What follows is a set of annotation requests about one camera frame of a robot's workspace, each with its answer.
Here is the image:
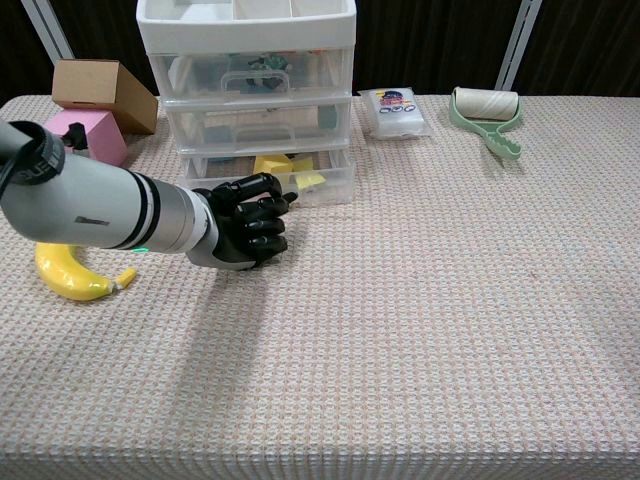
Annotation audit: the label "black and silver left hand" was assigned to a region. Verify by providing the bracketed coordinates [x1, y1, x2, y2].
[185, 172, 299, 272]

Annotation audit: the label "yellow cube block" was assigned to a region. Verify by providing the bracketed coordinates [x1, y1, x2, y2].
[253, 154, 295, 187]

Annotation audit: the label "clear drawer with green toys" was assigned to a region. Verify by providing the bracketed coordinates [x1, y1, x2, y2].
[149, 47, 354, 99]

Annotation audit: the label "yellow wrapped packet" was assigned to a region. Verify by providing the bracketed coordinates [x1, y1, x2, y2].
[292, 157, 326, 194]

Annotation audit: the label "dark green object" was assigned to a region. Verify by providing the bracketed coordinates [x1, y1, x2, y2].
[319, 105, 342, 134]

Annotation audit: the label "pink cube block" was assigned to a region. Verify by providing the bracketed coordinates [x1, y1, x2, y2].
[44, 109, 129, 169]

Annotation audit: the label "green toy figures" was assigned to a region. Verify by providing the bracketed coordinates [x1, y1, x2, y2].
[229, 52, 294, 77]

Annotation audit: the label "yellow banana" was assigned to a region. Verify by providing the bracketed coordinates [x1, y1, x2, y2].
[33, 242, 137, 302]

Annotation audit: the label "beige woven tablecloth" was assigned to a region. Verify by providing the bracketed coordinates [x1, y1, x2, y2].
[0, 94, 640, 480]

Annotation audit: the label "white wrapped tissue packet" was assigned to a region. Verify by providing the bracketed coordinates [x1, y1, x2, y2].
[357, 86, 432, 140]

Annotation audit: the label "brown cardboard box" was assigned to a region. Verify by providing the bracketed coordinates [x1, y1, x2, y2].
[51, 59, 159, 135]

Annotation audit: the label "black curtain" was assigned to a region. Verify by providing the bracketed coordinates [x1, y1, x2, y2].
[0, 0, 640, 107]

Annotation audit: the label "green lint roller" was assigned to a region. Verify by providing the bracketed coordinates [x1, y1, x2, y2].
[448, 85, 523, 162]

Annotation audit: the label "white plastic drawer cabinet frame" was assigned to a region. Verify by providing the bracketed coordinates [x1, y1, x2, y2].
[135, 0, 359, 209]

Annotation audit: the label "white metal frame post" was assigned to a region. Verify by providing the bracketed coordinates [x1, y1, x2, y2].
[496, 0, 544, 94]
[19, 0, 74, 62]

